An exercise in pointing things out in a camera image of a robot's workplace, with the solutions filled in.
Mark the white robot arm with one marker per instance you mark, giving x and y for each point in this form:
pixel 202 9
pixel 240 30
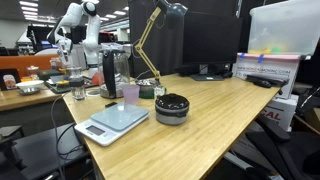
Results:
pixel 80 24

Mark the small clear glass cup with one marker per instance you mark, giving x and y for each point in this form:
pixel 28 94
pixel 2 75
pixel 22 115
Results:
pixel 159 90

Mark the pink plastic cup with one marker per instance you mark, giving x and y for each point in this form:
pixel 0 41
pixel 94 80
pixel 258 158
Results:
pixel 131 93

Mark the dark green round container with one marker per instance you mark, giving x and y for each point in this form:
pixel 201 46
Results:
pixel 146 88

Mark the black lidded grey pot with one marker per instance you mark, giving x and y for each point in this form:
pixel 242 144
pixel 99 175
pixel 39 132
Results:
pixel 171 109

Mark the glass electric kettle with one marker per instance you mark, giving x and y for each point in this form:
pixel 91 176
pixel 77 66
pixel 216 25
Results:
pixel 113 73

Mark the white digital kitchen scale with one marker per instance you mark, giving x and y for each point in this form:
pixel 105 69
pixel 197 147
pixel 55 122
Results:
pixel 108 125

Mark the black computer monitor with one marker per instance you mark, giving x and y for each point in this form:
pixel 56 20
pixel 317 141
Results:
pixel 210 43

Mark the glass jar with black band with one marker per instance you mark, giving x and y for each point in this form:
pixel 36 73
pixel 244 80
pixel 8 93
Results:
pixel 76 83

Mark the black tray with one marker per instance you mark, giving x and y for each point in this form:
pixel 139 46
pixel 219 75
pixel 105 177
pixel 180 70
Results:
pixel 59 83

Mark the white box red lettering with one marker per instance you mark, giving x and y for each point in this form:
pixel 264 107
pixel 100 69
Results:
pixel 281 111

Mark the white cardboard box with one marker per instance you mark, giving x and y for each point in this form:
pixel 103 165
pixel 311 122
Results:
pixel 281 67

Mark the white bowl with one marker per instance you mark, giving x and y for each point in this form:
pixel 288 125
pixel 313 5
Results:
pixel 29 87

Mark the clear plastic storage bin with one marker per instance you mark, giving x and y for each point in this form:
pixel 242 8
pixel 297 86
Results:
pixel 288 27

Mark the framed picture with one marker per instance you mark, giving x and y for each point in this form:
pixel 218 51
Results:
pixel 9 78

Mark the black office chair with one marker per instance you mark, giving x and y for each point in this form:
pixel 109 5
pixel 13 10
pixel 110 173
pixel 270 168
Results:
pixel 294 155

